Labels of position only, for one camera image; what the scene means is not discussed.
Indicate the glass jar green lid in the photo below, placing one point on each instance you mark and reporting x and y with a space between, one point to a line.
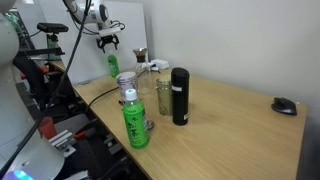
164 98

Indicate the green tea bottle white cap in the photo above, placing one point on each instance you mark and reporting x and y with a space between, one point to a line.
135 120

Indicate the green bottle without white cap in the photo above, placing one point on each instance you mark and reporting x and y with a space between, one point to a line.
113 65

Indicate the black computer mouse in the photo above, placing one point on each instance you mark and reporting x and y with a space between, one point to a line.
284 106

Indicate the aluminium extrusion bracket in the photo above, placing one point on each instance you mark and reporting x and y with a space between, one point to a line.
62 141

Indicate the black thermos flask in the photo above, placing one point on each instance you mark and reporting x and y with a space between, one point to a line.
180 100

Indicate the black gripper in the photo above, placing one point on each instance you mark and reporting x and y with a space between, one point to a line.
107 38

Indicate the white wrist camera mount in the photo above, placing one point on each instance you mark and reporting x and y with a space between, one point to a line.
109 31

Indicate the red cup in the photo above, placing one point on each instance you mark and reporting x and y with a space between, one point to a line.
47 127

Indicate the glass jar white lid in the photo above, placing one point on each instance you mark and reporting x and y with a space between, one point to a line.
126 85

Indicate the black camera on stand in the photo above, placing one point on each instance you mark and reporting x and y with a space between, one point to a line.
52 27

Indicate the glass carafe with metal funnel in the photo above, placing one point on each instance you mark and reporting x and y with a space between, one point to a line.
142 73

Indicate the white power adapter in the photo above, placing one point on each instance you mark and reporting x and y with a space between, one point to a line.
160 63

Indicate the white board panel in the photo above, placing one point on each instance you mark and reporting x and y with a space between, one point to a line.
90 60

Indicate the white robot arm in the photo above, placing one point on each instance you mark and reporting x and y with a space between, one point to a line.
20 100

